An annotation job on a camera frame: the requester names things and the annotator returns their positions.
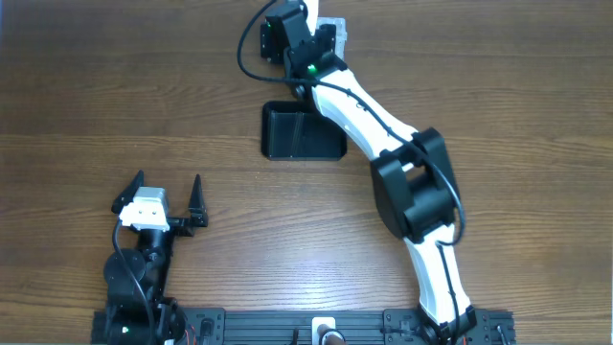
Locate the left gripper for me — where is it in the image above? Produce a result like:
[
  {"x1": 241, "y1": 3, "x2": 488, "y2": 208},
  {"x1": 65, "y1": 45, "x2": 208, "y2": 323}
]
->
[{"x1": 110, "y1": 170, "x2": 210, "y2": 238}]

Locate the black tray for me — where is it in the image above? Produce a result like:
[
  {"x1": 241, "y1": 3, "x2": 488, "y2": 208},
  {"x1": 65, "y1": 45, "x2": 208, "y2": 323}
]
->
[{"x1": 261, "y1": 99, "x2": 349, "y2": 162}]

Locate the white test tube rack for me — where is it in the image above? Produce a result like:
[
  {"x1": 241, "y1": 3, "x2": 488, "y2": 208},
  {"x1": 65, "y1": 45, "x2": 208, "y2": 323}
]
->
[{"x1": 313, "y1": 16, "x2": 348, "y2": 62}]

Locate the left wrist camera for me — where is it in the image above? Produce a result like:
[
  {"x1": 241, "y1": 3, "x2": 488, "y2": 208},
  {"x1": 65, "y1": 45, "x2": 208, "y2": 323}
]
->
[{"x1": 118, "y1": 186, "x2": 171, "y2": 234}]

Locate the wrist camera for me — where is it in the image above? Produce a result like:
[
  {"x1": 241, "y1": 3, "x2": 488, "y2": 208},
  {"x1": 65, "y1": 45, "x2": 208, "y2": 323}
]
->
[
  {"x1": 301, "y1": 0, "x2": 322, "y2": 36},
  {"x1": 118, "y1": 186, "x2": 171, "y2": 234}
]

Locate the mounting rail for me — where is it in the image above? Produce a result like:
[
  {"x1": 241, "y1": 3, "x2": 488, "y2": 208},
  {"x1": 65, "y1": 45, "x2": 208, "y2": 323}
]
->
[{"x1": 90, "y1": 307, "x2": 518, "y2": 345}]

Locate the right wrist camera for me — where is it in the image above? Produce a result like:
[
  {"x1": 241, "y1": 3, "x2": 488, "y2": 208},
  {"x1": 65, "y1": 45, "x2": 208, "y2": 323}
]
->
[{"x1": 301, "y1": 0, "x2": 322, "y2": 36}]

